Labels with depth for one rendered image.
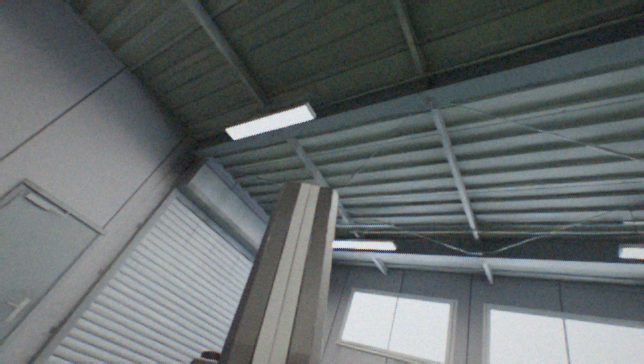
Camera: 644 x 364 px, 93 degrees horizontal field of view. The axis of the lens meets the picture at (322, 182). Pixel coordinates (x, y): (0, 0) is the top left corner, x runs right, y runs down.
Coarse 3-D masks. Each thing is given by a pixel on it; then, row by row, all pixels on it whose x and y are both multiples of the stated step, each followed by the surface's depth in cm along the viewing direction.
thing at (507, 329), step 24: (504, 312) 460; (528, 312) 445; (504, 336) 439; (528, 336) 426; (552, 336) 413; (576, 336) 401; (600, 336) 389; (624, 336) 378; (504, 360) 421; (528, 360) 408; (552, 360) 396; (576, 360) 385; (600, 360) 375; (624, 360) 364
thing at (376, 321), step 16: (352, 304) 594; (368, 304) 577; (384, 304) 562; (400, 304) 547; (416, 304) 533; (432, 304) 520; (448, 304) 508; (352, 320) 571; (368, 320) 556; (384, 320) 541; (400, 320) 528; (416, 320) 515; (432, 320) 502; (448, 320) 491; (352, 336) 550; (368, 336) 536; (384, 336) 522; (400, 336) 510; (416, 336) 498; (432, 336) 486; (448, 336) 475; (384, 352) 506; (400, 352) 493; (416, 352) 481; (432, 352) 470; (448, 352) 461
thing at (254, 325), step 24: (288, 192) 9; (288, 216) 8; (264, 240) 8; (288, 240) 7; (264, 264) 7; (288, 264) 7; (264, 288) 6; (240, 312) 6; (264, 312) 6; (240, 336) 6; (264, 336) 6; (192, 360) 6; (216, 360) 6; (240, 360) 5; (264, 360) 5
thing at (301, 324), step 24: (312, 192) 9; (312, 216) 8; (312, 240) 8; (312, 264) 7; (288, 288) 6; (312, 288) 7; (288, 312) 6; (312, 312) 6; (288, 336) 6; (312, 336) 6; (288, 360) 5; (312, 360) 5
